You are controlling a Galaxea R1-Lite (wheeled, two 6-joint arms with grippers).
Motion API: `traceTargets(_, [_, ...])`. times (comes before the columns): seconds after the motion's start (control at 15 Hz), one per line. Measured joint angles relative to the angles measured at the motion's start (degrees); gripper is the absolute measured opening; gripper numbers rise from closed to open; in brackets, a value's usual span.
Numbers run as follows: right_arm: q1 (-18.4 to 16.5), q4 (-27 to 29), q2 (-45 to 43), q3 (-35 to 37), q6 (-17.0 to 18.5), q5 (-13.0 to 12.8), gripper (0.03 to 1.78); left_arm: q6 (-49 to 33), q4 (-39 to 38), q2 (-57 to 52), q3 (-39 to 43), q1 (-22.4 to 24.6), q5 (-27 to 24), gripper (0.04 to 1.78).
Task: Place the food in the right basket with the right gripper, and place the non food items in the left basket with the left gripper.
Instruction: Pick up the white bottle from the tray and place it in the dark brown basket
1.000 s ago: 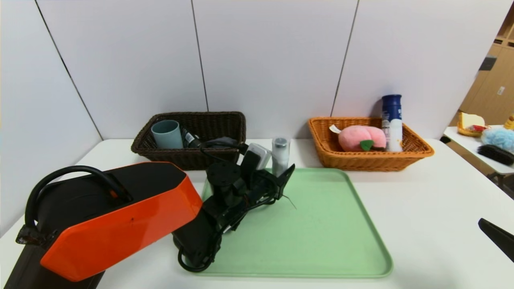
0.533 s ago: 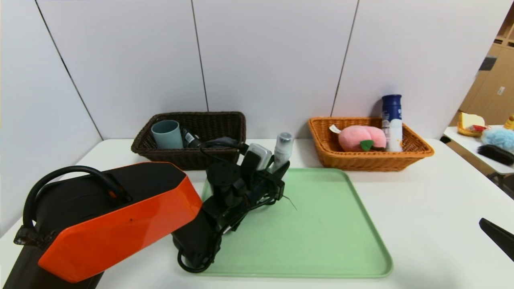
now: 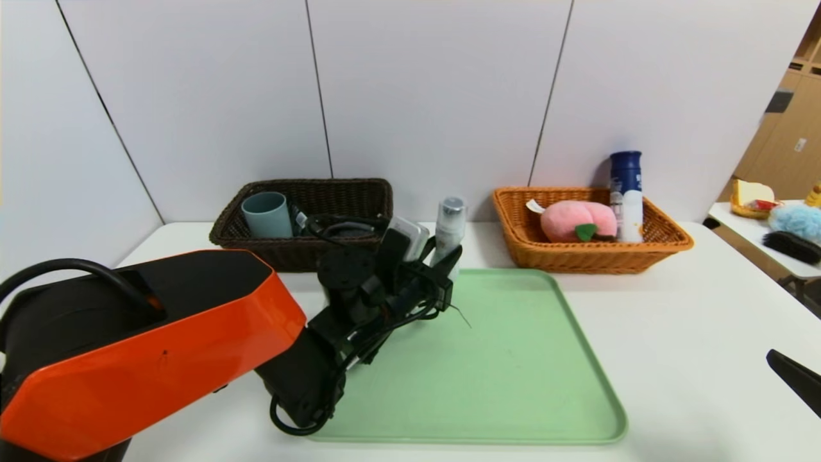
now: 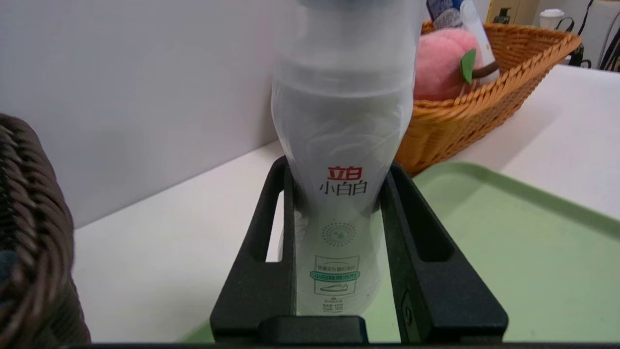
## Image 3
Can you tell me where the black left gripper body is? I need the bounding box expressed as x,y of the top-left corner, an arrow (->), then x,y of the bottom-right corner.
385,261 -> 454,312

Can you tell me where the small white bottle silver cap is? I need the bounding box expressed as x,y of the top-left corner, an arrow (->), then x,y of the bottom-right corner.
431,196 -> 468,280

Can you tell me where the dark grey towel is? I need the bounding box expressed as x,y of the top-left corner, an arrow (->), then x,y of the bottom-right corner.
327,221 -> 380,239

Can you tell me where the pink plush peach toy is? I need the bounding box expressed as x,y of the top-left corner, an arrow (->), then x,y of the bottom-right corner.
526,200 -> 618,244

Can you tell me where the blue-grey plastic cup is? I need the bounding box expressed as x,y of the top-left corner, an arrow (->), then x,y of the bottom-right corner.
241,191 -> 294,239

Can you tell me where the white bottle with blue cap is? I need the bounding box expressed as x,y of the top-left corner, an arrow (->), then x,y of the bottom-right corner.
608,151 -> 644,244

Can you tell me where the dark brown wicker basket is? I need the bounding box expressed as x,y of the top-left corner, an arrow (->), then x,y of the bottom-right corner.
209,178 -> 394,273

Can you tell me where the orange wicker basket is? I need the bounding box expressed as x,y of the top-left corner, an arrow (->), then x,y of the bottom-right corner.
491,187 -> 694,275

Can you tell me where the light green plastic tray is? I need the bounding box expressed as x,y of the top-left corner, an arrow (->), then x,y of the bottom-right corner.
307,268 -> 628,445

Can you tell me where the white side table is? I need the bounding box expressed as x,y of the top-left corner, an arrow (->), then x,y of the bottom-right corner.
707,203 -> 821,280

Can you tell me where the yellow bowl with snacks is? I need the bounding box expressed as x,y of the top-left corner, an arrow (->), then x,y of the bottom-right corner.
729,181 -> 775,221

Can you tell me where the black brush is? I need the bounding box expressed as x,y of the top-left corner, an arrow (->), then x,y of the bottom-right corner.
761,232 -> 821,266

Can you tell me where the light blue fluffy sponge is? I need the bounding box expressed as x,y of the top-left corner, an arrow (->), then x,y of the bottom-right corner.
767,201 -> 821,246

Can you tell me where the light wooden cabinet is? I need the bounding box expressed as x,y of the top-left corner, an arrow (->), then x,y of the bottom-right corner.
715,6 -> 821,205

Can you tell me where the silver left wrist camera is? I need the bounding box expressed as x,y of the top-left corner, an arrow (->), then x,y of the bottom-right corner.
384,216 -> 431,264

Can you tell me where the black table leg frame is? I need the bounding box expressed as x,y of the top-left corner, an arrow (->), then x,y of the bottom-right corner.
778,276 -> 821,318

